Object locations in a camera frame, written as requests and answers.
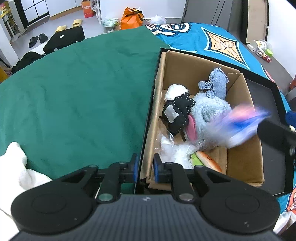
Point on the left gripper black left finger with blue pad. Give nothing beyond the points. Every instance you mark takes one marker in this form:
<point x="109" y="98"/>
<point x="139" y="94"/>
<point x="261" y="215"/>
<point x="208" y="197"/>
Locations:
<point x="114" y="176"/>

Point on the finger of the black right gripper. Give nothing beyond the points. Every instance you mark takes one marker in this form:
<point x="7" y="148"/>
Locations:
<point x="278" y="137"/>

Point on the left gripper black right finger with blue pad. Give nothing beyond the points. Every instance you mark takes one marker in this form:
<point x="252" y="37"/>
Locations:
<point x="174" y="174"/>

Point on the hotdog plush toy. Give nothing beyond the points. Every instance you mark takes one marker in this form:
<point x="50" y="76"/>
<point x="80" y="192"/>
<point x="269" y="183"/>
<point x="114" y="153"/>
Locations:
<point x="201" y="158"/>

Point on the blue white tissue pack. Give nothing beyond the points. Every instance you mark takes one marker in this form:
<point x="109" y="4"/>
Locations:
<point x="236" y="126"/>

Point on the cardboard box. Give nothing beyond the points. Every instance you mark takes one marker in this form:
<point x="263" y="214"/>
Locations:
<point x="244" y="162"/>

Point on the black stitched felt toy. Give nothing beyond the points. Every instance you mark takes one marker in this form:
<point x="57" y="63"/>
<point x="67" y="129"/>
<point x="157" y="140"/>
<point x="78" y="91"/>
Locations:
<point x="176" y="113"/>

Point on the white fluffy soft object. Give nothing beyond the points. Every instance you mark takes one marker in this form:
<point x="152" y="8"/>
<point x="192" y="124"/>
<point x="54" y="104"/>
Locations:
<point x="175" y="90"/>

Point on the blue-grey small plush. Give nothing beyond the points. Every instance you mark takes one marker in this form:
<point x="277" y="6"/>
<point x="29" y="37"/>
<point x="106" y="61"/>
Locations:
<point x="215" y="86"/>

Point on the bagged white plush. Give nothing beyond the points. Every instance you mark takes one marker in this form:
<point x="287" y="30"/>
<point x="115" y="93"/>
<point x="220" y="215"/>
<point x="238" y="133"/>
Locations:
<point x="176" y="153"/>

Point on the black tray lid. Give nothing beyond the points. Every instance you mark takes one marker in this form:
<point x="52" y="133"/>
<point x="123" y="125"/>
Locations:
<point x="253" y="162"/>

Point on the grey-blue plush toy pink mouth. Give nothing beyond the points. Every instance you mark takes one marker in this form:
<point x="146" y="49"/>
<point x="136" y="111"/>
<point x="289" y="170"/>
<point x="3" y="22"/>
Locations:
<point x="204" y="111"/>

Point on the green cloth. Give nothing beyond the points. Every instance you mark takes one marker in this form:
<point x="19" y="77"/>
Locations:
<point x="84" y="104"/>

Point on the small toys on shelf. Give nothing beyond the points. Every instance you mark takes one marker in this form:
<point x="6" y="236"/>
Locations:
<point x="262" y="49"/>

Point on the white towel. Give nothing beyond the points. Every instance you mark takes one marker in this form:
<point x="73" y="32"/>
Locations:
<point x="15" y="179"/>

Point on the grey cabinet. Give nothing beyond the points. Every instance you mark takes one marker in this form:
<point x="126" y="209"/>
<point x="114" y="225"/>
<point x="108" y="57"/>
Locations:
<point x="223" y="13"/>

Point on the blue patterned blanket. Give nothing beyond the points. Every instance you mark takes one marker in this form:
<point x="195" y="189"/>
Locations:
<point x="216" y="44"/>

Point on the black dotted cube stool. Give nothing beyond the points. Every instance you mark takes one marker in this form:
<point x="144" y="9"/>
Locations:
<point x="63" y="39"/>

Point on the black clothing pile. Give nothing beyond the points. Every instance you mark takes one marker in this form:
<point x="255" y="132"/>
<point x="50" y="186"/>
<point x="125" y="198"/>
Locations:
<point x="27" y="59"/>

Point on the white plastic bag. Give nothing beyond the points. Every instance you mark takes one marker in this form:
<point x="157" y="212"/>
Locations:
<point x="158" y="20"/>

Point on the black slipper right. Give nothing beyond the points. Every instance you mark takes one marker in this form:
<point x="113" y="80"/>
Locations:
<point x="43" y="38"/>

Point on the black slipper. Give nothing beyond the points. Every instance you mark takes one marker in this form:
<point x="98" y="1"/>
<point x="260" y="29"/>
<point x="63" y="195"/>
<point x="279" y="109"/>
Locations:
<point x="43" y="38"/>
<point x="33" y="41"/>

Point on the yellow slipper left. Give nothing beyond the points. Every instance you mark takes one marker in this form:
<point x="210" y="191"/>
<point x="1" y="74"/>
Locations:
<point x="60" y="28"/>

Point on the yellow slipper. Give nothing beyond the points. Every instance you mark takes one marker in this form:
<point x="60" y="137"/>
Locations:
<point x="60" y="28"/>
<point x="77" y="23"/>

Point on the black slipper left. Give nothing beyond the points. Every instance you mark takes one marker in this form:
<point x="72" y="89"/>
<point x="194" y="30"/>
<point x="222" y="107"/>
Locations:
<point x="33" y="41"/>

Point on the yellow slipper right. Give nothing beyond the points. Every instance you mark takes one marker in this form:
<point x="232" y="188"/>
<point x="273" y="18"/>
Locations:
<point x="77" y="23"/>

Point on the orange bag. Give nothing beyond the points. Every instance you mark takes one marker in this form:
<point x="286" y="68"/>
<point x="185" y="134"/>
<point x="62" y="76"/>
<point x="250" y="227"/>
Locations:
<point x="132" y="18"/>

